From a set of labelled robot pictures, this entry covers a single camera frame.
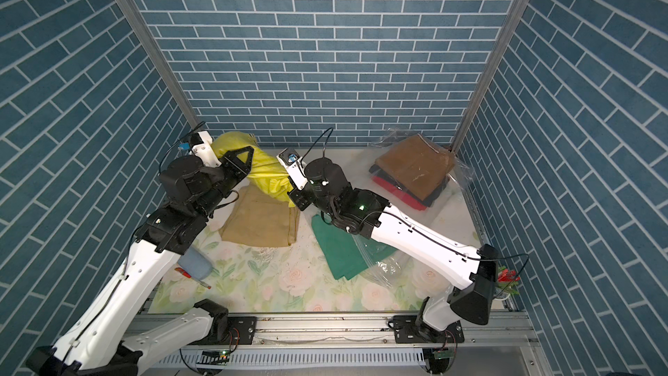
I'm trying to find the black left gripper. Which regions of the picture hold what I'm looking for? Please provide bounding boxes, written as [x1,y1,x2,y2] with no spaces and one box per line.
[190,144,253,220]

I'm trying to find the neon yellow garment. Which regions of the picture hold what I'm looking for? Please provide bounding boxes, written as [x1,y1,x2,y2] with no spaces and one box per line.
[212,132,295,208]

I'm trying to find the beige trousers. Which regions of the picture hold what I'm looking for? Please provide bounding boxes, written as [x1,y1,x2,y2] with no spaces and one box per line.
[219,185,299,248]

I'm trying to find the dark green garment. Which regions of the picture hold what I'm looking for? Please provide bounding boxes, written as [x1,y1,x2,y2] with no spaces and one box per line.
[311,215,397,280]

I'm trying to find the clear plastic vacuum bag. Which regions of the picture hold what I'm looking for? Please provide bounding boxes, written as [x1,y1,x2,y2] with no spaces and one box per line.
[344,131,478,289]

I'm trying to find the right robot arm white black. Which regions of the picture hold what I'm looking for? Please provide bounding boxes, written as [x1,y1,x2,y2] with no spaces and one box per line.
[278,149,500,332]

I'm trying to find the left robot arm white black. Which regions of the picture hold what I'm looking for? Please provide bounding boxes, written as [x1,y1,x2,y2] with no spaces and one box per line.
[25,146,254,375]

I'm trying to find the black folded garment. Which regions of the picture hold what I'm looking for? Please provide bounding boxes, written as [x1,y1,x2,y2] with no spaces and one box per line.
[369,165,449,208]

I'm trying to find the red folded garment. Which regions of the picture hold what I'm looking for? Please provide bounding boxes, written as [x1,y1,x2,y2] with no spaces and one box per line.
[372,176,427,211]

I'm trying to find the grey blue small object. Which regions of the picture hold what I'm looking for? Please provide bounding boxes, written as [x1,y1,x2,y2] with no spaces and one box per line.
[177,246,214,280]

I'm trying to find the brown folded garment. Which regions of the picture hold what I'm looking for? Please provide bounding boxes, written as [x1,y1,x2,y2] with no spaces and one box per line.
[373,134,455,198]

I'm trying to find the red capped small pen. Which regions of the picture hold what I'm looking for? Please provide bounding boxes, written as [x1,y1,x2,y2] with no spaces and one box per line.
[175,267,212,290]

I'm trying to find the cup of coloured clips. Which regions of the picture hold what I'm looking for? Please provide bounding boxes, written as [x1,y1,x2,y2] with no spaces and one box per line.
[497,266,520,295]

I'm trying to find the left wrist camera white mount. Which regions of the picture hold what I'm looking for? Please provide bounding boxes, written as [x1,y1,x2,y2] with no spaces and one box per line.
[158,121,221,173]

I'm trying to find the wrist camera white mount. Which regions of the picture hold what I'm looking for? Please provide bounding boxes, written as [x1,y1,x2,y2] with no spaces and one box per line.
[158,121,221,173]
[277,127,334,191]

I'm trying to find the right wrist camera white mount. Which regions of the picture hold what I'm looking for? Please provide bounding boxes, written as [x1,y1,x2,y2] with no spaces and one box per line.
[277,127,334,191]

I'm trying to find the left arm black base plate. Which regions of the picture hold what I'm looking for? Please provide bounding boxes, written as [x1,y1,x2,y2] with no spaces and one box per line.
[206,316,257,346]

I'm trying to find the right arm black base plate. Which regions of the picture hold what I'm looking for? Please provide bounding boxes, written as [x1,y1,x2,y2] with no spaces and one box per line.
[388,315,464,346]

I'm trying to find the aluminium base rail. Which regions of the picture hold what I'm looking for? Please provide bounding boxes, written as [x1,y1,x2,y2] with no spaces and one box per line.
[125,311,551,375]

